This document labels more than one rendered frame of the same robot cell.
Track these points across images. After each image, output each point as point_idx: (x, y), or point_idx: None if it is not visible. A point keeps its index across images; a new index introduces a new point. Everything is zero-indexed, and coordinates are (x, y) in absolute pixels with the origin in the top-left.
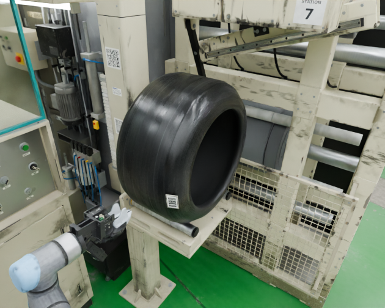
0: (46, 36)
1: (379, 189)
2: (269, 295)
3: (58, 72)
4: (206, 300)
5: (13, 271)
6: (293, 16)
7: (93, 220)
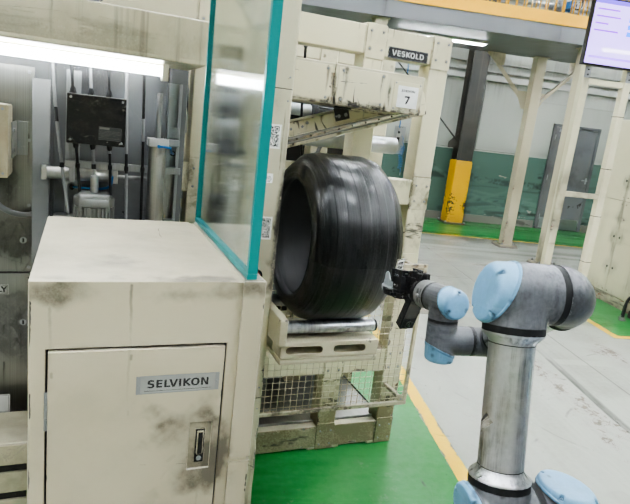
0: (97, 111)
1: None
2: (342, 455)
3: (2, 185)
4: (299, 499)
5: (458, 295)
6: (396, 102)
7: (417, 271)
